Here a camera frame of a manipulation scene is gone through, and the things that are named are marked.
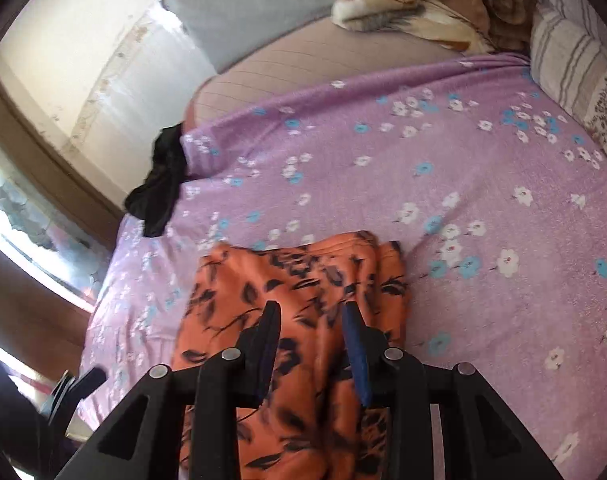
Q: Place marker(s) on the striped pillow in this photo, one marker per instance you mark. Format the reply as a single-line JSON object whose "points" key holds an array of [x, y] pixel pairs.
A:
{"points": [[578, 50]]}

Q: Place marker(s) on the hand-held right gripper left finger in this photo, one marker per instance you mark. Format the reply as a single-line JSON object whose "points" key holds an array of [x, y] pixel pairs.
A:
{"points": [[267, 355]]}

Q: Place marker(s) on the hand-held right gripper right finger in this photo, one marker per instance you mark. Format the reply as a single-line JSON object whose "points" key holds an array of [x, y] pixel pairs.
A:
{"points": [[357, 360]]}

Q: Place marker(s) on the purple floral bedsheet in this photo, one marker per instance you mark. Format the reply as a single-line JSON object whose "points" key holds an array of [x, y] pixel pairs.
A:
{"points": [[408, 185]]}

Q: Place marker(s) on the beige mattress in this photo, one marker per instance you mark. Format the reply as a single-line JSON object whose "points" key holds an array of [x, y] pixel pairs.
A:
{"points": [[308, 70]]}

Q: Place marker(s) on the wooden door with stained glass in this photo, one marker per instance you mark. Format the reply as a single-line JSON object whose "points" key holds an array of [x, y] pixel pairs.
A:
{"points": [[33, 305]]}

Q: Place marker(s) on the orange floral garment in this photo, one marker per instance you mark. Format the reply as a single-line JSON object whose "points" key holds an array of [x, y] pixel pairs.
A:
{"points": [[308, 285]]}

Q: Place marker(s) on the black garment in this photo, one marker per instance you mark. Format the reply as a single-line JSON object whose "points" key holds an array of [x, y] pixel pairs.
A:
{"points": [[161, 185]]}

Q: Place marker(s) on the grey pillow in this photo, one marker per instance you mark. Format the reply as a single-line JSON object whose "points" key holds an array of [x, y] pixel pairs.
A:
{"points": [[253, 0]]}

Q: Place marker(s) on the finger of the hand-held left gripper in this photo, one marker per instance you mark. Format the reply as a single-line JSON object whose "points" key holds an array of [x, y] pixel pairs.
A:
{"points": [[86, 382]]}

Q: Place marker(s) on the beige brown patterned blanket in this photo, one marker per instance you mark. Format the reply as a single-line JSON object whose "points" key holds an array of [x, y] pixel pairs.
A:
{"points": [[423, 0]]}

